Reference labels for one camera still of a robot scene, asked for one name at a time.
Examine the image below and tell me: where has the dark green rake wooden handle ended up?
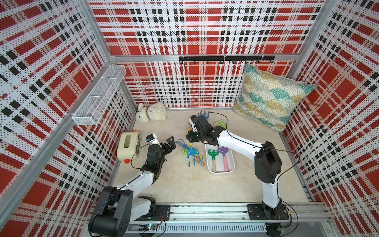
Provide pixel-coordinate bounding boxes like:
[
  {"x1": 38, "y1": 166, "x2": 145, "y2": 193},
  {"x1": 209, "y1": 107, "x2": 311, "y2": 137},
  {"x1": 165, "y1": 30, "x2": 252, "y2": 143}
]
[{"x1": 208, "y1": 149, "x2": 219, "y2": 173}]

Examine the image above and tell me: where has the purple rake pink handle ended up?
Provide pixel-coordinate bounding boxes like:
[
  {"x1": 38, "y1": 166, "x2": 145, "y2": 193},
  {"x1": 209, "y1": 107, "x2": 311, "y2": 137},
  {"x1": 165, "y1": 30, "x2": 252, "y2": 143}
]
[{"x1": 218, "y1": 146, "x2": 229, "y2": 172}]

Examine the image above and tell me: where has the white plastic storage box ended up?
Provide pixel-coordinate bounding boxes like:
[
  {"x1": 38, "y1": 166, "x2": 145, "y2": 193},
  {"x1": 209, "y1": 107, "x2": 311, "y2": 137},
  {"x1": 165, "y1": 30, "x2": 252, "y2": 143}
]
[{"x1": 204, "y1": 144, "x2": 235, "y2": 175}]

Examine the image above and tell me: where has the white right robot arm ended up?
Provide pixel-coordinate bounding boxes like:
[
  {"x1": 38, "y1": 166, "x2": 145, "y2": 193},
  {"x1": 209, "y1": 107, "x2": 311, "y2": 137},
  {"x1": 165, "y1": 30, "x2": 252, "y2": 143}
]
[{"x1": 186, "y1": 116, "x2": 282, "y2": 210}]

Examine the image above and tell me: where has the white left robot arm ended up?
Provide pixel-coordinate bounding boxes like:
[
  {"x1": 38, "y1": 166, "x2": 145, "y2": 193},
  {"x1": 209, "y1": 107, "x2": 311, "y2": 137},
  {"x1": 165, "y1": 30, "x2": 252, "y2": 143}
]
[{"x1": 88, "y1": 133, "x2": 176, "y2": 237}]

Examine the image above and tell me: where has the cream toy radio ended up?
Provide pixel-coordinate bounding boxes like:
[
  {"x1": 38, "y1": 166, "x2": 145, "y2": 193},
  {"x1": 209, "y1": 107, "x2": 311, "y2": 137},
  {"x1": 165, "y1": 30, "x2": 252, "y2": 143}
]
[{"x1": 116, "y1": 130, "x2": 141, "y2": 162}]

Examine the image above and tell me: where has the white plush dog toy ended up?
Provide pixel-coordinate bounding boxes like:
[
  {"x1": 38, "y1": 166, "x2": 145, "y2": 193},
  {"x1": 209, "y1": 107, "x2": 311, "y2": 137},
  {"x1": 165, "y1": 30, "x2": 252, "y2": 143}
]
[{"x1": 136, "y1": 102, "x2": 167, "y2": 123}]

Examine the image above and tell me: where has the teal yellow patterned pillow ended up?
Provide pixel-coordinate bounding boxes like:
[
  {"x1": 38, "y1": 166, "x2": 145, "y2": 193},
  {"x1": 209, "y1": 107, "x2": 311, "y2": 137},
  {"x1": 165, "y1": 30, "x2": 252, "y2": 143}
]
[{"x1": 233, "y1": 64, "x2": 317, "y2": 133}]

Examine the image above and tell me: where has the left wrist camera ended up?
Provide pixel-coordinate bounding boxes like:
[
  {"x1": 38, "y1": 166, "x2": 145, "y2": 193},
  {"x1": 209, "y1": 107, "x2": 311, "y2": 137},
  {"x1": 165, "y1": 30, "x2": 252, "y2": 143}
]
[{"x1": 146, "y1": 133, "x2": 160, "y2": 145}]

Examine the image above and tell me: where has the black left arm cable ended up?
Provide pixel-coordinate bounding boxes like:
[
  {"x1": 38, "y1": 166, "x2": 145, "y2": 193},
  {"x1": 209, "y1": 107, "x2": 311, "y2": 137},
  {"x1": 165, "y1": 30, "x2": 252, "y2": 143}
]
[{"x1": 130, "y1": 143, "x2": 150, "y2": 170}]

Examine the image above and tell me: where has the white wire wall basket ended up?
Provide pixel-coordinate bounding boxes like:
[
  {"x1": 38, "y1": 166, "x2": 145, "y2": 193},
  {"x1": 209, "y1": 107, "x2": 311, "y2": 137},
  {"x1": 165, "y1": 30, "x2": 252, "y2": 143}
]
[{"x1": 72, "y1": 64, "x2": 126, "y2": 125}]

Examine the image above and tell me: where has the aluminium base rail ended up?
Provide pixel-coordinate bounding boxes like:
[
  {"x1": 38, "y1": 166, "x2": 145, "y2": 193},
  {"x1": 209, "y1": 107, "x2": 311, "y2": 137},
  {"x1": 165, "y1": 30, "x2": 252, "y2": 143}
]
[{"x1": 85, "y1": 202, "x2": 329, "y2": 235}]

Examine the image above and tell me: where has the black wall hook rail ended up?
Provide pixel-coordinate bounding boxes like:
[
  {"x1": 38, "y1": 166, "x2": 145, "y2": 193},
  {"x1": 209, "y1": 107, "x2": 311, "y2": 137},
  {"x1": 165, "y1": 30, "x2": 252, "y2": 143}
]
[{"x1": 179, "y1": 55, "x2": 275, "y2": 62}]

